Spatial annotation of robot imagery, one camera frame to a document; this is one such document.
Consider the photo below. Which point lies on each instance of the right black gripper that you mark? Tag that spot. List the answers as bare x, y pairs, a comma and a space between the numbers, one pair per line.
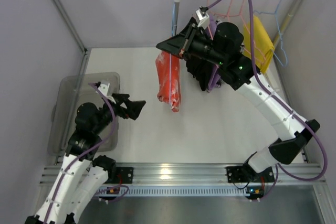
186, 42

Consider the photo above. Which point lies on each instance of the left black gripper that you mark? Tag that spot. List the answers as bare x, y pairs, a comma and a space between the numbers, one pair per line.
121, 106

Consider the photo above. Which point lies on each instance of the light blue wire hanger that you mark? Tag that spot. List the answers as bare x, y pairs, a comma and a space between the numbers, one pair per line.
173, 32

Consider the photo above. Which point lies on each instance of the orange white patterned trousers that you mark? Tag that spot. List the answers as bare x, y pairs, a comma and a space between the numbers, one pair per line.
168, 71

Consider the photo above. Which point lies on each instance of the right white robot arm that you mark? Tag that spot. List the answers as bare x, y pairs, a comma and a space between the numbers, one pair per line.
294, 132

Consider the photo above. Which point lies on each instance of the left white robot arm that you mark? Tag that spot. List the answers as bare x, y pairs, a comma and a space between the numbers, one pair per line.
83, 172

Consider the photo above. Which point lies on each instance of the black trousers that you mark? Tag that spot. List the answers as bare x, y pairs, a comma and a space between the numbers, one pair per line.
204, 72

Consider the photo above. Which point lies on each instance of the purple trousers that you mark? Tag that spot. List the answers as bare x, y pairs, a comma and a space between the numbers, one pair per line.
214, 80

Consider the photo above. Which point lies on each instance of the pink hanger with patterned trousers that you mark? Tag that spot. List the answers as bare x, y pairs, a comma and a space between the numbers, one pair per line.
229, 9

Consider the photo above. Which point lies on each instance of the pink hanger with yellow trousers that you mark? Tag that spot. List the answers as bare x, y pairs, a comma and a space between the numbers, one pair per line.
245, 9

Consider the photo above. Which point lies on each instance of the yellow trousers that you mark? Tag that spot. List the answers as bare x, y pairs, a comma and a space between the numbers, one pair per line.
264, 48

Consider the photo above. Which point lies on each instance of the empty light blue hanger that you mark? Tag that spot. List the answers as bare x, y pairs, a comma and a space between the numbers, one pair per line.
279, 33

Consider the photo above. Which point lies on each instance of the translucent grey plastic bin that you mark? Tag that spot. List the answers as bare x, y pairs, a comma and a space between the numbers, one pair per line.
73, 93

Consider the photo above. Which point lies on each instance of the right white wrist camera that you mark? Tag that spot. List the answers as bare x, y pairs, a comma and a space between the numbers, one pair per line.
202, 17

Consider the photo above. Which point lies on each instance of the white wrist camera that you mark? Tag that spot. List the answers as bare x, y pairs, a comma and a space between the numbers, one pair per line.
103, 89
202, 17

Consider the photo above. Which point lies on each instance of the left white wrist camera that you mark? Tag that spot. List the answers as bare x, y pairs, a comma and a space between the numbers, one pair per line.
103, 89

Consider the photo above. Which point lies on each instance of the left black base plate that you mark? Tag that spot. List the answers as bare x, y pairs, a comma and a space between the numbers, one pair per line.
121, 175

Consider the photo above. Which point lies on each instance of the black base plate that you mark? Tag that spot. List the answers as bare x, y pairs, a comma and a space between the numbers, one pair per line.
121, 175
244, 174

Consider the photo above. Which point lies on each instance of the aluminium mounting rail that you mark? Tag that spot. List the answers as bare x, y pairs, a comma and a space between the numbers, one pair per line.
151, 174

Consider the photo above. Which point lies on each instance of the slotted grey cable duct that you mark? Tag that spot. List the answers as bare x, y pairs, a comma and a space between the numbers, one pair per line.
171, 191

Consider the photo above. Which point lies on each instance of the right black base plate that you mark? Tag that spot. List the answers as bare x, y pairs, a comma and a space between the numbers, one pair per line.
244, 174

